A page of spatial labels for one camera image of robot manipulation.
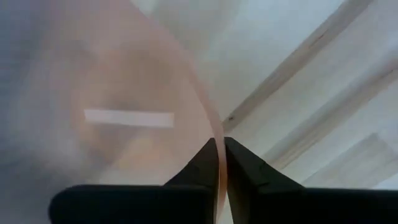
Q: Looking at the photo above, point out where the translucent pink plastic bowl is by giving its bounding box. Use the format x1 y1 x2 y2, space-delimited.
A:
0 0 229 224

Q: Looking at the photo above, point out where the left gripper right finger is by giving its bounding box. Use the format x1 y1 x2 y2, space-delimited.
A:
224 136 398 224

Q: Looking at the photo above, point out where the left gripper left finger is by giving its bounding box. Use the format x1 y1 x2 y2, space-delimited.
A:
49 138 219 224

